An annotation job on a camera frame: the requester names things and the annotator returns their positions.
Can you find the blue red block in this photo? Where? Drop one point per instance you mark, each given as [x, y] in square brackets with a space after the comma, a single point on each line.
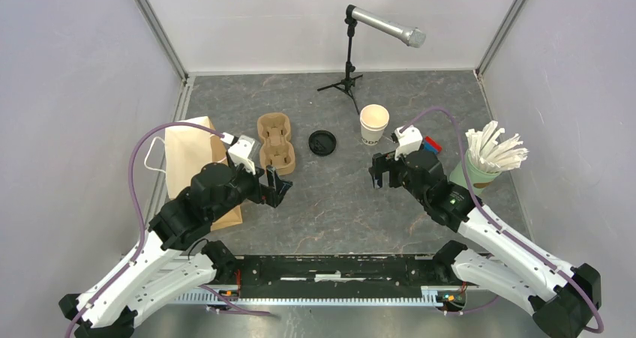
[431, 145]

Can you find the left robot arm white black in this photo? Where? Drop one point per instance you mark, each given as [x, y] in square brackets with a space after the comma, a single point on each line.
[129, 293]

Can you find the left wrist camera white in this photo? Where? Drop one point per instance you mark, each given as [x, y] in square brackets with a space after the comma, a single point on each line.
[243, 152]

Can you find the cardboard cup carrier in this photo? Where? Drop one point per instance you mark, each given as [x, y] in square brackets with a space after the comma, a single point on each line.
[274, 131]

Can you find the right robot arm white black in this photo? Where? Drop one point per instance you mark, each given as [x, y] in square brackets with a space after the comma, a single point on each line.
[561, 298]

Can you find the silver microphone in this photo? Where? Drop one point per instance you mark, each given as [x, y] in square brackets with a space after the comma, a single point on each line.
[411, 36]

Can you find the brown paper bag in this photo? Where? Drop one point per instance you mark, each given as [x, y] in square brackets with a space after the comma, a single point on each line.
[186, 150]

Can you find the white paper cup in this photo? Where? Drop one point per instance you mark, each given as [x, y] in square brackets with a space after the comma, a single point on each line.
[374, 118]

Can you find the green cup holder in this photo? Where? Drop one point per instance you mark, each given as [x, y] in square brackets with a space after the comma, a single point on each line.
[467, 175]

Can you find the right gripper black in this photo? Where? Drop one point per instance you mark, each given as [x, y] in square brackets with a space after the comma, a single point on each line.
[388, 163]

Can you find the white wrapped straws bundle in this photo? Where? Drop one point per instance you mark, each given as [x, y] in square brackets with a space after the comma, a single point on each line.
[490, 153]

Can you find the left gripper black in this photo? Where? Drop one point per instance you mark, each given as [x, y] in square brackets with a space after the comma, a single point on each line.
[272, 193]

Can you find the black microphone tripod stand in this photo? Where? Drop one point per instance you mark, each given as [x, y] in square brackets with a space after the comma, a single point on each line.
[348, 83]

